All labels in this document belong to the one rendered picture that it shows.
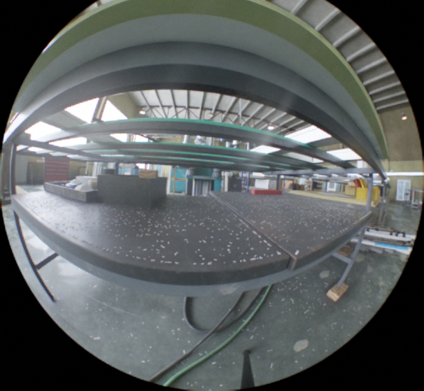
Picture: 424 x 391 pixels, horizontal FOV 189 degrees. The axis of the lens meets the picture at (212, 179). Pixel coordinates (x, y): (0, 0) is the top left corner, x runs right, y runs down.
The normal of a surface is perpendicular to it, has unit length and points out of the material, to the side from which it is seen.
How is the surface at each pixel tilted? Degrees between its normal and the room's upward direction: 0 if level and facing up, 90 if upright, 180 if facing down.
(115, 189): 90
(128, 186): 90
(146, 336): 0
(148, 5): 180
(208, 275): 90
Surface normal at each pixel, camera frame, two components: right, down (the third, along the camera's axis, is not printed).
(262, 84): -0.07, 1.00
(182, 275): 0.16, 0.03
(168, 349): 0.07, -1.00
